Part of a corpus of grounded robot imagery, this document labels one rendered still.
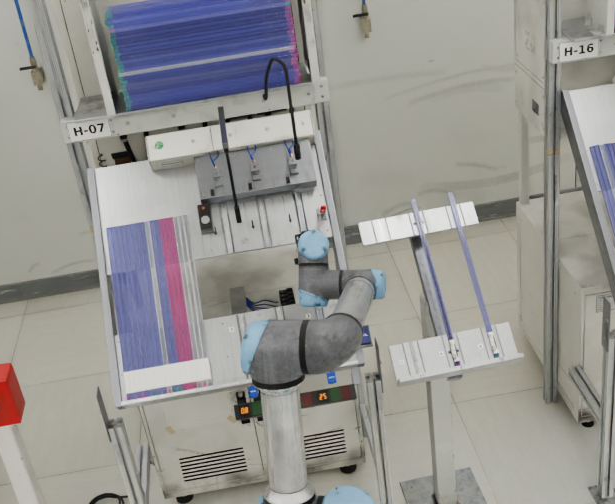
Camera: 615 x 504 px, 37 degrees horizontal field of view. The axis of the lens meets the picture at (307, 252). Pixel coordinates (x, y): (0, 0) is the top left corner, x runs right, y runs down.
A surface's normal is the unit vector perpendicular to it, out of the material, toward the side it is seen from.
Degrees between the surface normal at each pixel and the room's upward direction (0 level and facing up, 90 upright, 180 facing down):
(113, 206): 45
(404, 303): 0
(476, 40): 90
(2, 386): 90
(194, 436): 91
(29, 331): 0
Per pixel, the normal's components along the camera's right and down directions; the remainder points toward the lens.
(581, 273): -0.12, -0.86
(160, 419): 0.12, 0.48
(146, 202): 0.00, -0.28
